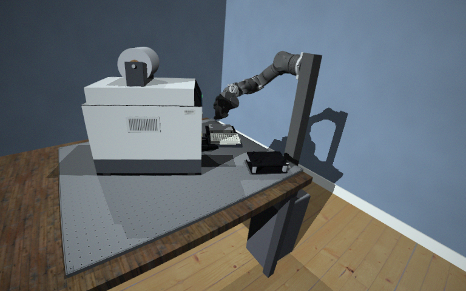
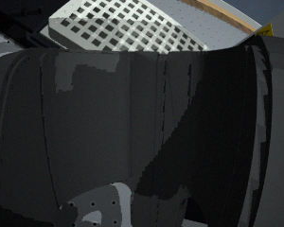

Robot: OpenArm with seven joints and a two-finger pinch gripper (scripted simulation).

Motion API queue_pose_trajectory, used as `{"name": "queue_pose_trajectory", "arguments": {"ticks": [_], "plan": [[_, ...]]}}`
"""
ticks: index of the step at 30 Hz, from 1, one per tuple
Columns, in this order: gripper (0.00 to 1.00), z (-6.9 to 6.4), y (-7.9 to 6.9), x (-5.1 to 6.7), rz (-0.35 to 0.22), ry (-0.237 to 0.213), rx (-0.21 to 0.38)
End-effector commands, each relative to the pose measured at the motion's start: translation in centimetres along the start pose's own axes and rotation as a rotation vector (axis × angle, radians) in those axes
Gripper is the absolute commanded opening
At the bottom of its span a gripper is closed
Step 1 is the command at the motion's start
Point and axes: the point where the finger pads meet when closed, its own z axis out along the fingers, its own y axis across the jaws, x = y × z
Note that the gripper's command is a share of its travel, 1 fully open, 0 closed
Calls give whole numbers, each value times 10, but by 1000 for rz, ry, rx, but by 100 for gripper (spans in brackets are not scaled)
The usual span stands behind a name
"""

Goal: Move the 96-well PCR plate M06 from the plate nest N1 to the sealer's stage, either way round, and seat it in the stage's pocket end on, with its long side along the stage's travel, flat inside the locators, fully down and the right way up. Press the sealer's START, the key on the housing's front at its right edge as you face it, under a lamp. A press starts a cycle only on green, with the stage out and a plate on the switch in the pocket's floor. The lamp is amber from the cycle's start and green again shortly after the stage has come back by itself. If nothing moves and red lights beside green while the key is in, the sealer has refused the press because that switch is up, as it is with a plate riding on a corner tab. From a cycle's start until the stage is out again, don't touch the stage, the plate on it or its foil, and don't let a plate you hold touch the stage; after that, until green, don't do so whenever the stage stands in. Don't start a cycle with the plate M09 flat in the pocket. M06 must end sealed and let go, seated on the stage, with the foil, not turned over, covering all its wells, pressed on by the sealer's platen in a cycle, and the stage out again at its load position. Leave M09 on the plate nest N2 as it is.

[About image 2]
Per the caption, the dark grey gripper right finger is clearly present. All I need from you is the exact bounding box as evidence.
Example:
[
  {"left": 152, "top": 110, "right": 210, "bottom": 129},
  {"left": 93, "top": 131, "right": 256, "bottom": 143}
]
[{"left": 154, "top": 34, "right": 284, "bottom": 227}]

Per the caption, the grey metal base plate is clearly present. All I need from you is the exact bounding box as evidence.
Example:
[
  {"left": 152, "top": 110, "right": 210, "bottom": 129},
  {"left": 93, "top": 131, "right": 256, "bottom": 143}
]
[{"left": 0, "top": 0, "right": 249, "bottom": 227}]

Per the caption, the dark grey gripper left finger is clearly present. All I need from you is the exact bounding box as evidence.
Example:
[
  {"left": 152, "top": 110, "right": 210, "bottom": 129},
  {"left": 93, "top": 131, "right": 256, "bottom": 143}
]
[{"left": 0, "top": 47, "right": 167, "bottom": 227}]

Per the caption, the black rectangular frame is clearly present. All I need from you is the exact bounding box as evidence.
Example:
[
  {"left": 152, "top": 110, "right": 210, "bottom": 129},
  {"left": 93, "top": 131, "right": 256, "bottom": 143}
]
[{"left": 0, "top": 0, "right": 70, "bottom": 48}]

